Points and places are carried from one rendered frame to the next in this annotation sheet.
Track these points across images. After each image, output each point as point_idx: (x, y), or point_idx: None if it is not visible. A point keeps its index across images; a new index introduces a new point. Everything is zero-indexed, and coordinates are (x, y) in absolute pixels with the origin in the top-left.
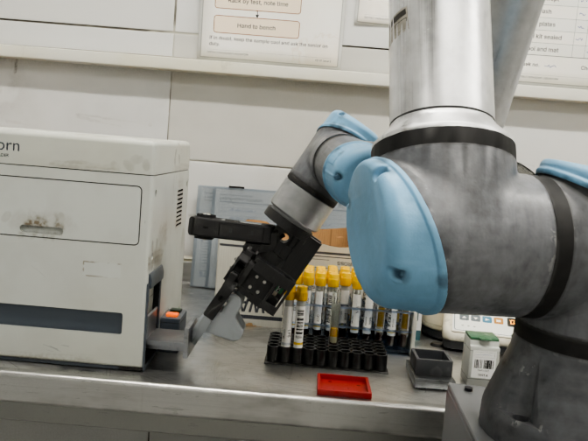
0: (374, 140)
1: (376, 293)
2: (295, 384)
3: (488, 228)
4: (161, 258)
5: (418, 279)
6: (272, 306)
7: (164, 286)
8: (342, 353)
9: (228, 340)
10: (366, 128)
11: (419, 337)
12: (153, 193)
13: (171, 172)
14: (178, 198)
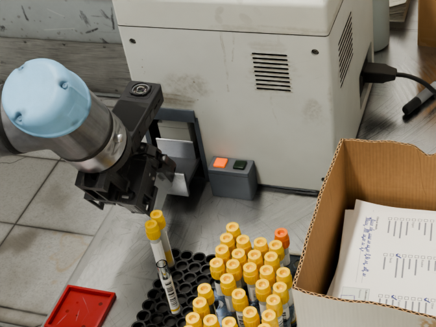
0: (9, 117)
1: None
2: (102, 276)
3: None
4: (190, 104)
5: None
6: (98, 202)
7: (218, 133)
8: (139, 312)
9: (261, 235)
10: (2, 96)
11: None
12: (122, 41)
13: (209, 30)
14: (262, 61)
